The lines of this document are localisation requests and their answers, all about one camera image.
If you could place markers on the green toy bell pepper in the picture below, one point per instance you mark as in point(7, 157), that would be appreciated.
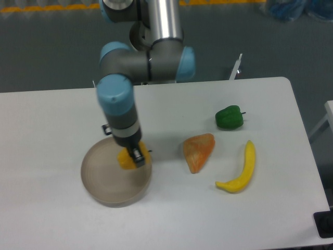
point(229, 118)

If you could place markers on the orange toy fruit wedge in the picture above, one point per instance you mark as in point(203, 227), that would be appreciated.
point(197, 150)

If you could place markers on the yellow toy bell pepper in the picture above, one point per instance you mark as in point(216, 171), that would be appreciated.
point(127, 163)

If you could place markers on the beige round plate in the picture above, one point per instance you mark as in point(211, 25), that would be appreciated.
point(107, 182)

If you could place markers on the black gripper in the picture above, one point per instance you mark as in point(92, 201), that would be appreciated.
point(130, 142)

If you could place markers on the white metal frame bracket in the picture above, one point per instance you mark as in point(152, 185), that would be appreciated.
point(236, 68)

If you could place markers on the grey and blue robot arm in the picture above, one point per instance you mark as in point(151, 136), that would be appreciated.
point(166, 59)

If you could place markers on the black device at table edge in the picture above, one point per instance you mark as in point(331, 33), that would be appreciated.
point(323, 221)

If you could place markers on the white furniture at right edge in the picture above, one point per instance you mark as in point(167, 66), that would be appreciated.
point(323, 124)

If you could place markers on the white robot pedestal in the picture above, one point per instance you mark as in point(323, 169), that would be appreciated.
point(140, 37)

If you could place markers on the blue plastic bags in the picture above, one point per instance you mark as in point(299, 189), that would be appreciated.
point(287, 11)

